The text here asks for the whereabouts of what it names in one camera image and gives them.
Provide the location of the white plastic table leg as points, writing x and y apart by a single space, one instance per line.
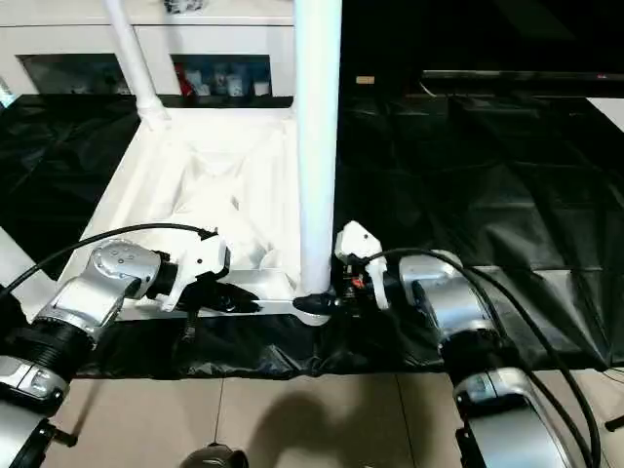
134 63
14 268
319 122

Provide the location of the white flat board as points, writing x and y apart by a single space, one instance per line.
608 107

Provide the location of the black mat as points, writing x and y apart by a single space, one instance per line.
487 195

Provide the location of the long black bar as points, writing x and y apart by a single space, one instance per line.
512 75

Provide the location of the white cup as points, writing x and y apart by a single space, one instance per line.
235 87
202 89
261 88

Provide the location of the black tripod stand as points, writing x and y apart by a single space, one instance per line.
615 424

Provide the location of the dark brown rounded object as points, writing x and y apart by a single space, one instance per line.
214 456

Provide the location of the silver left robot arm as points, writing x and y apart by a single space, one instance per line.
107 273

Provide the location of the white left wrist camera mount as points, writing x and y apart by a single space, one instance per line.
202 258

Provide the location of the black folding table frame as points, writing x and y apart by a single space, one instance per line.
73 434

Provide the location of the grey speckled ornament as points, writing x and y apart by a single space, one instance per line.
183 5

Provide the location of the white cabinet with glass doors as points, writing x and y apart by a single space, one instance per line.
73 39

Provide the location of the small tan tag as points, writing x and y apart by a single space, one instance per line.
365 79

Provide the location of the white plastic table top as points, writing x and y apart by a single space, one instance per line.
195 161

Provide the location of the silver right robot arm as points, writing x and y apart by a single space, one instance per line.
448 302

